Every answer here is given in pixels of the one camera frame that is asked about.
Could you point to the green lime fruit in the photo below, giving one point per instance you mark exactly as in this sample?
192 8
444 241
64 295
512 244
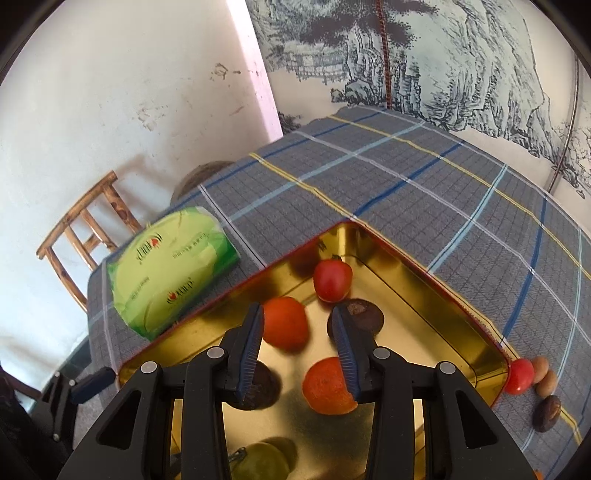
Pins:
272 458

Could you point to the red gold toffee tin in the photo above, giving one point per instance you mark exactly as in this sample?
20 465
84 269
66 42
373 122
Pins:
423 323

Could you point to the small orange tangerine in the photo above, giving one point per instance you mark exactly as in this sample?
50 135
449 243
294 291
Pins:
285 324

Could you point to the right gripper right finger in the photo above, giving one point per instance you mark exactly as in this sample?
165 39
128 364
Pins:
464 438

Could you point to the orange mandarin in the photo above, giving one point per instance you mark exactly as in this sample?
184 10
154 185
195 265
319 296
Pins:
324 389

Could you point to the round woven stool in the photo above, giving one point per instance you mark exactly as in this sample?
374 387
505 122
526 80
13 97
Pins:
197 176

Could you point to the red cherry tomato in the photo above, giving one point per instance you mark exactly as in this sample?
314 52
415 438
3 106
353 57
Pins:
520 377
332 280

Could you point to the landscape painted folding screen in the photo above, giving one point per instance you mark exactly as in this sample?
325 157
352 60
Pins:
498 74

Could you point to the wooden chair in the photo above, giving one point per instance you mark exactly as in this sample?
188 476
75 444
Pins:
83 232

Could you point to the plaid grey blue tablecloth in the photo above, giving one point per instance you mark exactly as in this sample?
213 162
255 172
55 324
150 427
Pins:
490 234

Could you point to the dark brown passion fruit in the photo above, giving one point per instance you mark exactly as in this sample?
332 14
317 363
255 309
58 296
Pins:
265 391

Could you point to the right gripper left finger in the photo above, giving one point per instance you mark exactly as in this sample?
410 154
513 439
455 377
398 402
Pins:
131 437

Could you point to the green tissue pack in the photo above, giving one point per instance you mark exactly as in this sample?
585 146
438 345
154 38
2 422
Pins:
166 267

